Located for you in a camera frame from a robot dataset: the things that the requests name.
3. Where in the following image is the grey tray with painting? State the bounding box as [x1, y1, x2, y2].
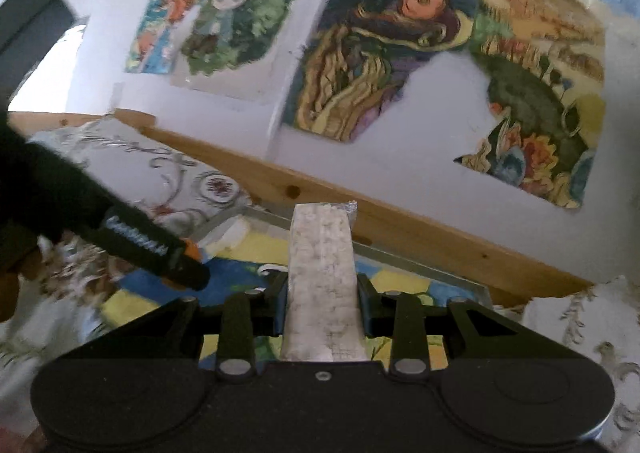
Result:
[103, 204, 491, 364]

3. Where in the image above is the white rice cracker bar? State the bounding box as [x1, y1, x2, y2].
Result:
[280, 202, 368, 362]

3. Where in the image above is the person left hand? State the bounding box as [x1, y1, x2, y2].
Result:
[0, 244, 42, 323]

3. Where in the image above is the floral white bed cover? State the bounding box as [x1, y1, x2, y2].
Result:
[1, 125, 639, 452]

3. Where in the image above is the orange hair girl poster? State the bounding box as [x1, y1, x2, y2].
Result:
[125, 0, 201, 74]

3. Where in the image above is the blond boy painting poster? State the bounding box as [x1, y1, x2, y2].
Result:
[171, 0, 294, 101]

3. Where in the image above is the swirl sea painting poster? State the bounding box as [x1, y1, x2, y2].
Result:
[283, 0, 480, 142]

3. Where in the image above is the landscape flowers painting poster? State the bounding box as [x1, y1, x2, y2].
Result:
[457, 0, 605, 210]

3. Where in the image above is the wooden bed frame rail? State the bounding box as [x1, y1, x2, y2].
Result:
[6, 108, 591, 307]

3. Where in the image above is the window frame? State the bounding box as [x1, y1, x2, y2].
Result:
[1, 0, 89, 116]

